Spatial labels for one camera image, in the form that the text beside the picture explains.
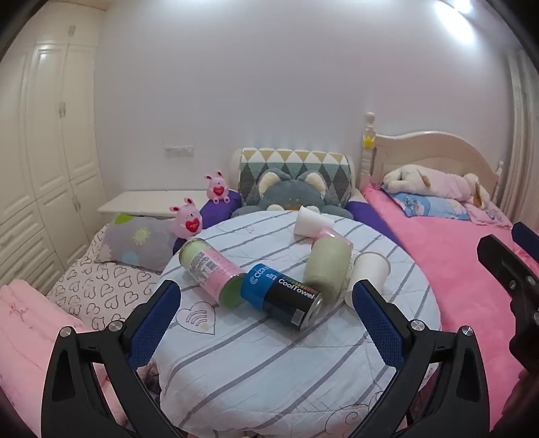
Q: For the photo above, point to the yellow crown ornament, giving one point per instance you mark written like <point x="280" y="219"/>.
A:
<point x="368" y="141"/>

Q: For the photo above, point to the pink canister with green lid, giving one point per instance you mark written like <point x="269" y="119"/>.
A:
<point x="212" y="269"/>

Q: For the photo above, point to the white paper cup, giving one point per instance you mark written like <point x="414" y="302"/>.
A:
<point x="311" y="221"/>
<point x="370" y="269"/>

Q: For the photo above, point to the pink cartoon pillow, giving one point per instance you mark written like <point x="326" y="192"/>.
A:
<point x="488" y="214"/>

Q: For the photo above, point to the pink fleece blanket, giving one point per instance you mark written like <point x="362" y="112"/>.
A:
<point x="442" y="265"/>

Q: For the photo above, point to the white and pink plush dog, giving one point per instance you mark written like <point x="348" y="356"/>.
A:
<point x="438" y="181"/>

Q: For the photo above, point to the white nightstand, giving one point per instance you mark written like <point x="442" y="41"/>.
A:
<point x="147" y="202"/>

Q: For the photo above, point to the pink bunny plush toy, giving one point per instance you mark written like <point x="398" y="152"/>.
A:
<point x="188" y="219"/>
<point x="217" y="188"/>

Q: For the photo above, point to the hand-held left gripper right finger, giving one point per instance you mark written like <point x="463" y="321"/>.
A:
<point x="379" y="324"/>

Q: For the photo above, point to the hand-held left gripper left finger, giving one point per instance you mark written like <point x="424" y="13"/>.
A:
<point x="152" y="322"/>

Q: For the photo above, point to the grey cat plush cushion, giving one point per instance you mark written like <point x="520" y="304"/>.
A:
<point x="290" y="191"/>

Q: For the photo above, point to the white wardrobe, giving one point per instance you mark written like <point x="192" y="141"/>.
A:
<point x="46" y="160"/>

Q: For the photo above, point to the grey flower print pillow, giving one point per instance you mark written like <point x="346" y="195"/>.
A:
<point x="139" y="242"/>

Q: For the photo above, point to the white wall socket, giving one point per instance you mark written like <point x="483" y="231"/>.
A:
<point x="179" y="150"/>

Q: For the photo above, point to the cream curtain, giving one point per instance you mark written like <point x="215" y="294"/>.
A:
<point x="520" y="139"/>

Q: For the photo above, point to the purple bolster pillow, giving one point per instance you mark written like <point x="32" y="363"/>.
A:
<point x="364" y="214"/>
<point x="219" y="208"/>

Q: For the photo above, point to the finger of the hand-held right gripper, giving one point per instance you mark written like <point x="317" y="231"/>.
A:
<point x="505" y="265"/>
<point x="526" y="236"/>

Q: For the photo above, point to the pink folded quilt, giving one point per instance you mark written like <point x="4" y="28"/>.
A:
<point x="29" y="320"/>

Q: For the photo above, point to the green canister with pink end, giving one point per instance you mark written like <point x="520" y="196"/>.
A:
<point x="327" y="265"/>

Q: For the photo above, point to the blue and black canister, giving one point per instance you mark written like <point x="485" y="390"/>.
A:
<point x="280" y="295"/>

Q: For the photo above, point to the triangle patterned headboard cushion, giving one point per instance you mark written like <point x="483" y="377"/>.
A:
<point x="294" y="162"/>

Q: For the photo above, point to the blue cartoon pillow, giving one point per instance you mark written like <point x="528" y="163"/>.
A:
<point x="425" y="206"/>

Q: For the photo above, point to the cream wooden bed headboard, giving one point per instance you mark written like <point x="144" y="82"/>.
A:
<point x="438" y="153"/>

